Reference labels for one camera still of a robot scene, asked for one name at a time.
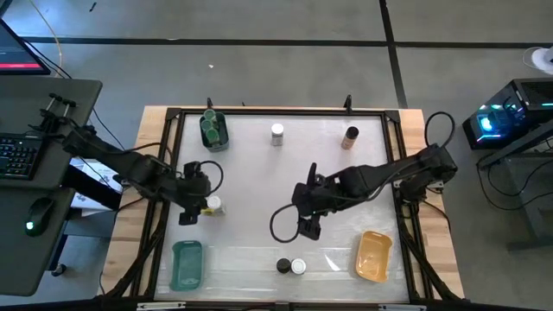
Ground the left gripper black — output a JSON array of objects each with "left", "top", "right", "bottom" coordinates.
[{"left": 172, "top": 162, "right": 216, "bottom": 226}]

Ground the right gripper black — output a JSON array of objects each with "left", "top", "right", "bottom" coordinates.
[{"left": 291, "top": 162, "right": 346, "bottom": 241}]

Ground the bagel seasoning jar white lid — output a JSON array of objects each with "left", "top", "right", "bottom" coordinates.
[
  {"left": 289, "top": 257, "right": 308, "bottom": 276},
  {"left": 204, "top": 194, "right": 227, "bottom": 218},
  {"left": 270, "top": 123, "right": 285, "bottom": 147}
]

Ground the brown spice jar black lid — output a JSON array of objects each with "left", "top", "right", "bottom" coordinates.
[{"left": 340, "top": 125, "right": 360, "bottom": 151}]

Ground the green plastic tray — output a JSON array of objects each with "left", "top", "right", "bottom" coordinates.
[{"left": 168, "top": 239, "right": 205, "bottom": 292}]

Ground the blue-grey plastic bin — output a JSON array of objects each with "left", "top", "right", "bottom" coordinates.
[{"left": 199, "top": 111, "right": 231, "bottom": 153}]

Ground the orange plastic tray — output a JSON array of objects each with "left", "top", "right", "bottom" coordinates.
[{"left": 354, "top": 230, "right": 394, "bottom": 284}]

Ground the black flat box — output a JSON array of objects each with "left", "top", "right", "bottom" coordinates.
[{"left": 60, "top": 166, "right": 123, "bottom": 212}]

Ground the black computer mouse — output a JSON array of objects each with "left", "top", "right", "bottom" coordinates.
[{"left": 23, "top": 196, "right": 56, "bottom": 238}]

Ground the black desk clamp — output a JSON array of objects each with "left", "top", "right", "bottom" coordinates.
[{"left": 27, "top": 92, "right": 79, "bottom": 136}]

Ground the dark grey desk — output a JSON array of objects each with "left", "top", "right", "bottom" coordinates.
[{"left": 0, "top": 76, "right": 104, "bottom": 298}]

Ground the black backlit keyboard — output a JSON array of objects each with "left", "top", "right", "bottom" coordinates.
[{"left": 0, "top": 132, "right": 46, "bottom": 181}]

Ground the computer case with lights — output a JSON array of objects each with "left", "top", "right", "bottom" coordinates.
[{"left": 461, "top": 77, "right": 553, "bottom": 151}]

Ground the dark grey equipment stand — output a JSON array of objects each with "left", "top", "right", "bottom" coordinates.
[{"left": 476, "top": 120, "right": 553, "bottom": 251}]

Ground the desk computer monitor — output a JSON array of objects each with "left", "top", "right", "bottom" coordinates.
[{"left": 0, "top": 19, "right": 52, "bottom": 77}]

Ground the white spool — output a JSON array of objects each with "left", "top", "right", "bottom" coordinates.
[{"left": 521, "top": 45, "right": 553, "bottom": 77}]

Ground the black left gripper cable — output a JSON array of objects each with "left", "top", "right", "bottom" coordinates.
[{"left": 198, "top": 160, "right": 225, "bottom": 196}]

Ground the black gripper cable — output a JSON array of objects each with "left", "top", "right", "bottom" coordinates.
[
  {"left": 269, "top": 202, "right": 303, "bottom": 244},
  {"left": 198, "top": 160, "right": 225, "bottom": 196}
]

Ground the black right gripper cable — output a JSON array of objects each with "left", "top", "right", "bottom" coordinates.
[{"left": 269, "top": 202, "right": 303, "bottom": 244}]

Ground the silver frame bracket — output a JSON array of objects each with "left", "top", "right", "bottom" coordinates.
[
  {"left": 136, "top": 301, "right": 187, "bottom": 311},
  {"left": 378, "top": 303, "right": 428, "bottom": 311}
]

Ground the black floor cable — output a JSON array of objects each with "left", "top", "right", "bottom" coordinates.
[{"left": 23, "top": 41, "right": 127, "bottom": 152}]

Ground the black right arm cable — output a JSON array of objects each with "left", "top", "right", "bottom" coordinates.
[{"left": 424, "top": 111, "right": 456, "bottom": 150}]

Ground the black power cable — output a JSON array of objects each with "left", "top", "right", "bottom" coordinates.
[{"left": 476, "top": 159, "right": 553, "bottom": 213}]

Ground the yellow hanging cable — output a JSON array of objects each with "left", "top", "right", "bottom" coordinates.
[{"left": 27, "top": 0, "right": 64, "bottom": 78}]

